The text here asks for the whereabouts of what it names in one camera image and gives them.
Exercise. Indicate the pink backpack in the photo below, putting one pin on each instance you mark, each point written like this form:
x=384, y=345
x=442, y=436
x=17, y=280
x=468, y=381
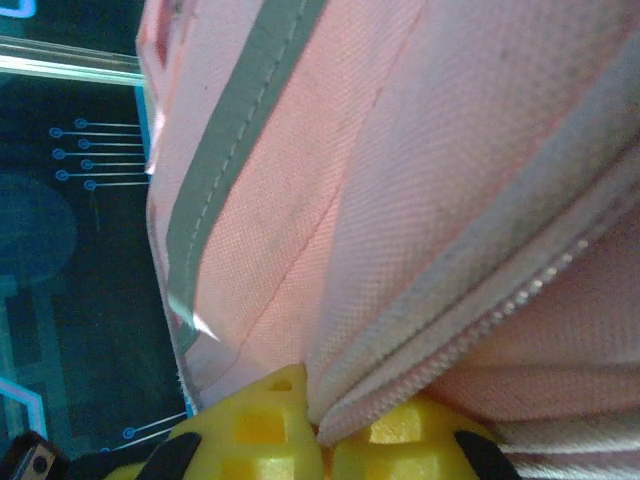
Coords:
x=400, y=175

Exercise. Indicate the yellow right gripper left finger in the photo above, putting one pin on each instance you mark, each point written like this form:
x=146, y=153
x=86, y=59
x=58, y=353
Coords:
x=240, y=440

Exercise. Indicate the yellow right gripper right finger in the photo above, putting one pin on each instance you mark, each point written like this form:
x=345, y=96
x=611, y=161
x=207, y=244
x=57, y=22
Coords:
x=410, y=445

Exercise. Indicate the aluminium left table rail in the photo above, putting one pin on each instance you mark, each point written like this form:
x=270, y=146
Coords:
x=70, y=62

